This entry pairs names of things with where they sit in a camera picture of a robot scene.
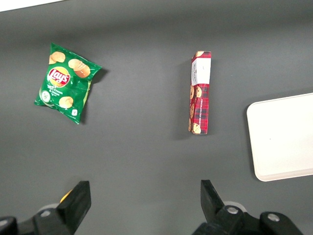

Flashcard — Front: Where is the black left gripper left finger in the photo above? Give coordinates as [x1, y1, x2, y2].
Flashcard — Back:
[0, 181, 92, 235]

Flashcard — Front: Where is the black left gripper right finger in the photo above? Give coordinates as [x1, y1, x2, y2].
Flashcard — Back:
[191, 180, 304, 235]

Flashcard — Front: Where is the red tartan cookie box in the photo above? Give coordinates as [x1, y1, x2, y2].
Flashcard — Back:
[187, 50, 212, 135]

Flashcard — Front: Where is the white plastic tray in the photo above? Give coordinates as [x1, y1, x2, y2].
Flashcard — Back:
[246, 93, 313, 182]

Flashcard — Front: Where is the green Lay's chip bag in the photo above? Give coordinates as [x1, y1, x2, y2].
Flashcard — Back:
[34, 43, 103, 125]

